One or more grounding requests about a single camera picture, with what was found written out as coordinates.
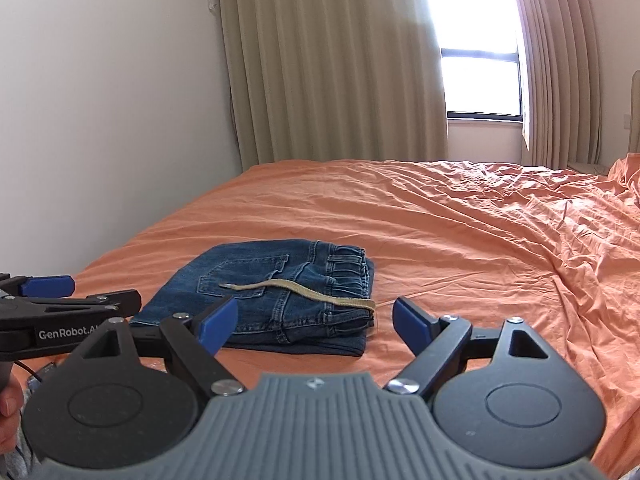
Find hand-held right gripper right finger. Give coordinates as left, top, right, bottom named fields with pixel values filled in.
left=384, top=297, right=549, bottom=395

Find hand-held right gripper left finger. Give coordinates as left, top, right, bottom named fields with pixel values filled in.
left=80, top=296, right=247, bottom=397

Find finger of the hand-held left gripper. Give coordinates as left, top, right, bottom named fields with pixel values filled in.
left=0, top=289, right=144, bottom=319
left=0, top=272, right=76, bottom=302

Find blue denim pants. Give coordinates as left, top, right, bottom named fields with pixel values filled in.
left=131, top=238, right=377, bottom=359

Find khaki woven drawstring belt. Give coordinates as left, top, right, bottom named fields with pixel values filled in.
left=219, top=280, right=377, bottom=313

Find person's left hand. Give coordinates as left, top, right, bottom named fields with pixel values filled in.
left=0, top=375, right=25, bottom=461

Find bed with orange sheet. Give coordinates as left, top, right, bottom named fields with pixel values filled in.
left=70, top=152, right=640, bottom=480

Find wide beige curtain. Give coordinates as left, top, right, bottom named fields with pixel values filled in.
left=216, top=0, right=449, bottom=172

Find narrow beige curtain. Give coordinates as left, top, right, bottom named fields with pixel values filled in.
left=499, top=0, right=607, bottom=170

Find black cable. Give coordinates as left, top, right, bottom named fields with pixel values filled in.
left=12, top=359, right=57, bottom=387

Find window with dark frame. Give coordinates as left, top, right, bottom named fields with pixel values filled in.
left=424, top=0, right=524, bottom=125

